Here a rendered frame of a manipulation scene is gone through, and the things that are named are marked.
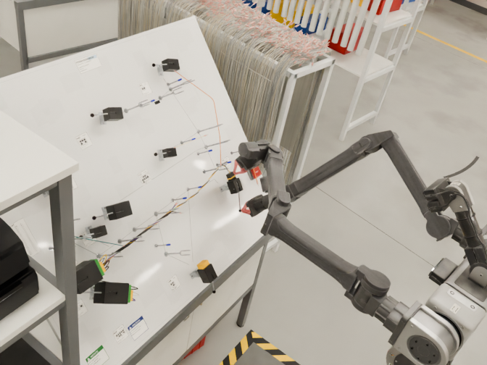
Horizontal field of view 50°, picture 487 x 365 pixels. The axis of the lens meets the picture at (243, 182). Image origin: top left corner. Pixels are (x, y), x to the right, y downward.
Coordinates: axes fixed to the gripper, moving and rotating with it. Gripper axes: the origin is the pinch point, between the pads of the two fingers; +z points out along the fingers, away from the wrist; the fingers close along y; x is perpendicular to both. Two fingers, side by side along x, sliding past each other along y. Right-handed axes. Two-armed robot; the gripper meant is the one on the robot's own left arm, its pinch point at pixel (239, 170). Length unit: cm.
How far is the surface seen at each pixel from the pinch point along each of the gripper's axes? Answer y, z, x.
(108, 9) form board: -146, 155, -219
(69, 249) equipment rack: 100, -38, 7
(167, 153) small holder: 28.8, -2.3, -17.9
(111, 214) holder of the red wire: 62, 0, -6
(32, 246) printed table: 87, 8, -10
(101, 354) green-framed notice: 80, 25, 29
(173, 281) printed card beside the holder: 42, 23, 22
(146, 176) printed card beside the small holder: 36.8, 5.9, -15.7
